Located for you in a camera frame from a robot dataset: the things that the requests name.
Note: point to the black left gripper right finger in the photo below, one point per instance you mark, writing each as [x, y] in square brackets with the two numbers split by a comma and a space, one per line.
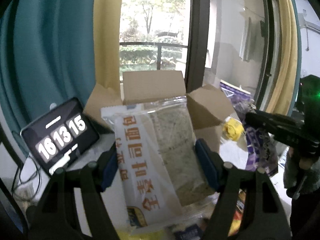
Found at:
[248, 206]

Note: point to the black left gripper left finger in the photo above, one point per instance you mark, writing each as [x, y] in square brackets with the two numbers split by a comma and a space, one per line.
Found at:
[56, 215]

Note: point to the whole wheat toast bread bag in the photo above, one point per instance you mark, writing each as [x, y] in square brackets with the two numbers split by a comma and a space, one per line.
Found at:
[158, 167]

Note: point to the gloved right hand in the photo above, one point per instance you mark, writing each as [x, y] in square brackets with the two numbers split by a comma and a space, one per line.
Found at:
[301, 176]

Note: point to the purple snack bag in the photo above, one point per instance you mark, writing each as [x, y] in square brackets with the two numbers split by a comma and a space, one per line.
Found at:
[261, 151]

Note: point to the yellow duck snack pack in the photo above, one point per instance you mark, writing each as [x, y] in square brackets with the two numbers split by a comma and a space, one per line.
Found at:
[233, 129]

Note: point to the tablet showing clock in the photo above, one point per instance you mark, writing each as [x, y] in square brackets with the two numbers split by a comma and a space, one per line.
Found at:
[60, 137]

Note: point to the brown cardboard box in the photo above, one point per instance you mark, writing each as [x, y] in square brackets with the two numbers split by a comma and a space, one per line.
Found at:
[208, 106]

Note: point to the black balcony railing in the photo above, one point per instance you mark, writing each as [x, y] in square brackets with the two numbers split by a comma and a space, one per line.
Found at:
[136, 56]

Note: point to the teal curtain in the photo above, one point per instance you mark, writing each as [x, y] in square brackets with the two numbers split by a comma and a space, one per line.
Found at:
[47, 56]

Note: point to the yellow curtain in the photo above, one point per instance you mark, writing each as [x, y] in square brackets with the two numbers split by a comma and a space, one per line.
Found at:
[106, 24]

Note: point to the black window frame post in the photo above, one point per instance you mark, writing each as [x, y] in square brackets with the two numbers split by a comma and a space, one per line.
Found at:
[197, 44]

